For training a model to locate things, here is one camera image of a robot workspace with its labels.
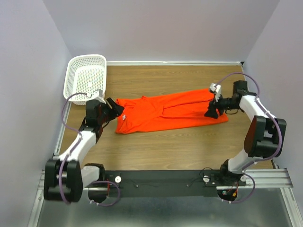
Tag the orange t-shirt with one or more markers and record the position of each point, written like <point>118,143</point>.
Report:
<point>166,112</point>

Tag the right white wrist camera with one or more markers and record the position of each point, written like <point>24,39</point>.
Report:
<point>215,89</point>

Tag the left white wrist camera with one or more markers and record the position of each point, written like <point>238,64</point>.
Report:
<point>96,95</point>

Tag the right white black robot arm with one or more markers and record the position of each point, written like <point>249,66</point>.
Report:
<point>265,136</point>

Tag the white perforated plastic basket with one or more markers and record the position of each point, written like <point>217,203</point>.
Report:
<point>84,74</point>

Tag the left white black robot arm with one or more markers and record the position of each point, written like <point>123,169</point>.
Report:
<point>65,179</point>

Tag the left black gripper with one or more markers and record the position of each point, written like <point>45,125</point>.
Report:
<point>116,109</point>

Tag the black mounting base plate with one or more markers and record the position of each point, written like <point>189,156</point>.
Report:
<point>164,183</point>

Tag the aluminium frame rail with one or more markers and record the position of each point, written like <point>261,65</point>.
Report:
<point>262,202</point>

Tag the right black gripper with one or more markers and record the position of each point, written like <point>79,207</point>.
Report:
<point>211,112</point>

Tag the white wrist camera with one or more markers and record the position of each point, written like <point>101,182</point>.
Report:
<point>96,95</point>
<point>215,89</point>

